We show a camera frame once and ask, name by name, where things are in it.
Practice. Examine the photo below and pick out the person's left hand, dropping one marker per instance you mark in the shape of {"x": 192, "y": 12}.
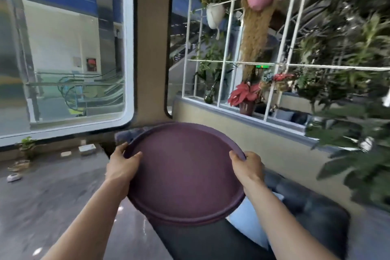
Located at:
{"x": 119, "y": 167}

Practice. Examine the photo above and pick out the person's right forearm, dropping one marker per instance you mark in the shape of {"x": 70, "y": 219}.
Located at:
{"x": 275, "y": 223}

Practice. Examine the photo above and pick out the small white dish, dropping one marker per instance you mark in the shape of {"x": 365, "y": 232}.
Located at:
{"x": 13, "y": 177}

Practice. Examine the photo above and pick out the person's right hand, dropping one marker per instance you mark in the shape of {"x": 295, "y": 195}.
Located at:
{"x": 250, "y": 169}

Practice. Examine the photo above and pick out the small green potted plant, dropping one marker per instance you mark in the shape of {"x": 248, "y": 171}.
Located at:
{"x": 26, "y": 146}

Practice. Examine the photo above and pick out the red poinsettia potted plant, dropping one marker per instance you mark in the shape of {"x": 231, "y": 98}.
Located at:
{"x": 245, "y": 96}

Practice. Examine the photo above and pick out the person's left thumb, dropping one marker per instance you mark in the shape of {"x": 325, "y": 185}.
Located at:
{"x": 134, "y": 157}

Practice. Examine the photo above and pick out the person's left forearm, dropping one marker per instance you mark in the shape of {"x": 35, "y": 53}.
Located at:
{"x": 88, "y": 220}

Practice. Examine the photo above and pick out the light blue cushion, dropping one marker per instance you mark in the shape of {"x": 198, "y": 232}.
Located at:
{"x": 248, "y": 221}

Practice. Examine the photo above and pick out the large rounded window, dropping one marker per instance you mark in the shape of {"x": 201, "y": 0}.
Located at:
{"x": 65, "y": 49}

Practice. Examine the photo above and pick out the round woven basket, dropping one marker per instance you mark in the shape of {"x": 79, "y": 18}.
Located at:
{"x": 19, "y": 165}

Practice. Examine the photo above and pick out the white hanging planter pot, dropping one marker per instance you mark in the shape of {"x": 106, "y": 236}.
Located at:
{"x": 215, "y": 15}

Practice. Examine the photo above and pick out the large green leafy plant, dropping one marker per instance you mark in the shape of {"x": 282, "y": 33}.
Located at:
{"x": 350, "y": 80}

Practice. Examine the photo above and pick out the white rectangular box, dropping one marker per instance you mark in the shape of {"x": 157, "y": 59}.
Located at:
{"x": 87, "y": 149}

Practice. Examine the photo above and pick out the person's right thumb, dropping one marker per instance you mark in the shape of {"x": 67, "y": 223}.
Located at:
{"x": 235, "y": 159}

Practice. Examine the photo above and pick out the round purple serving tray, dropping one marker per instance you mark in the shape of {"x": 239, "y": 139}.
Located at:
{"x": 185, "y": 174}

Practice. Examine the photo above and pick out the narrow rounded window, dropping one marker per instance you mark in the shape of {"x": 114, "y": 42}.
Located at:
{"x": 186, "y": 46}

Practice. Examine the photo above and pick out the dark blue sofa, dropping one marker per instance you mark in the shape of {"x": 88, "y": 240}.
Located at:
{"x": 304, "y": 214}

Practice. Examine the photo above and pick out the green plant in glass vase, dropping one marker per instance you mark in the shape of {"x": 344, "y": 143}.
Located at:
{"x": 210, "y": 70}

